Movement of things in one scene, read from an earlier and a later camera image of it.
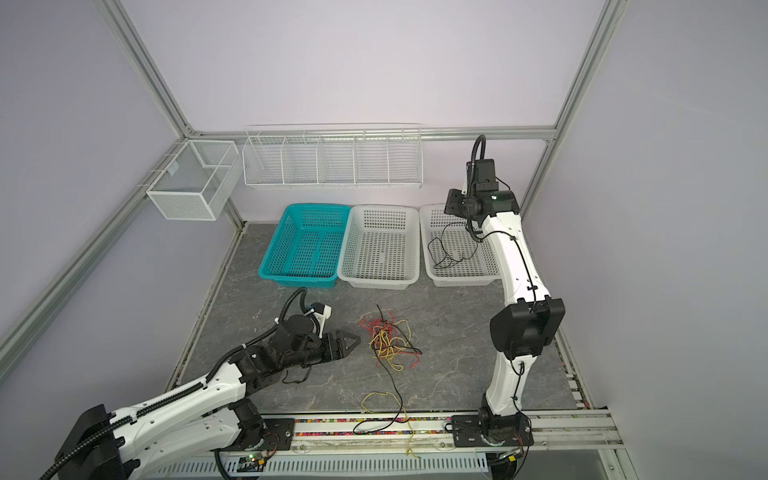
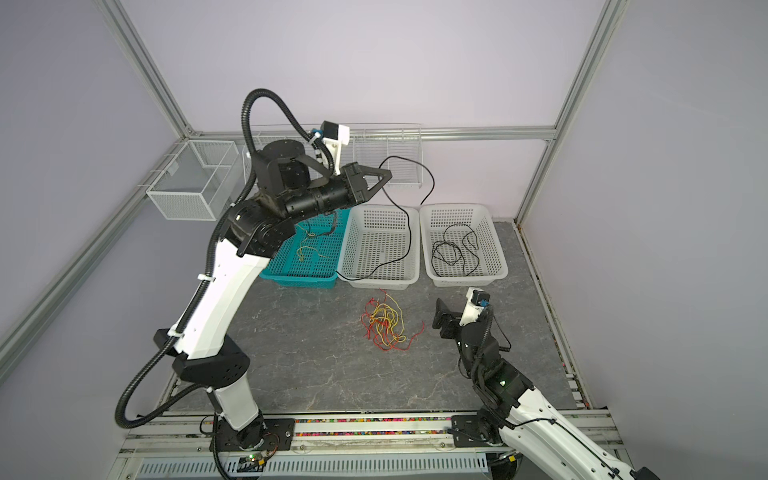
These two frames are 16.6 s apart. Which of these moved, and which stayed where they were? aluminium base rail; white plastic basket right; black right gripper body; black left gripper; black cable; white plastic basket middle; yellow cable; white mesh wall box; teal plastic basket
Moved: yellow cable; black cable; black left gripper; black right gripper body
Stayed: white mesh wall box; white plastic basket right; white plastic basket middle; aluminium base rail; teal plastic basket
